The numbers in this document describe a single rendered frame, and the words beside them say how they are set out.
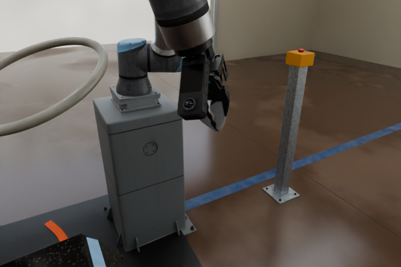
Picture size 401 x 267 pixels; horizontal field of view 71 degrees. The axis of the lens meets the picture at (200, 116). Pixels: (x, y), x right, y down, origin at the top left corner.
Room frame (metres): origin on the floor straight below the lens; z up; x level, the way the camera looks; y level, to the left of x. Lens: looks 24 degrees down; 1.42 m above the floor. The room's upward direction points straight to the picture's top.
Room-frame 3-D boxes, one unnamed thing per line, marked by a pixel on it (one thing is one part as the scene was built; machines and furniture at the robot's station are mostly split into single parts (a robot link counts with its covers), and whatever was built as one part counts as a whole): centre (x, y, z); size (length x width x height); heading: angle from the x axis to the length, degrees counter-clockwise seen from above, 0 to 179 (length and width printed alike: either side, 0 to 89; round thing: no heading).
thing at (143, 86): (1.47, 0.36, 0.98); 0.19 x 0.19 x 0.10
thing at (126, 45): (1.47, 0.35, 1.11); 0.17 x 0.15 x 0.18; 97
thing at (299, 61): (1.76, -0.62, 0.54); 0.20 x 0.20 x 1.09; 28
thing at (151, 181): (1.47, 0.36, 0.43); 0.50 x 0.50 x 0.85; 29
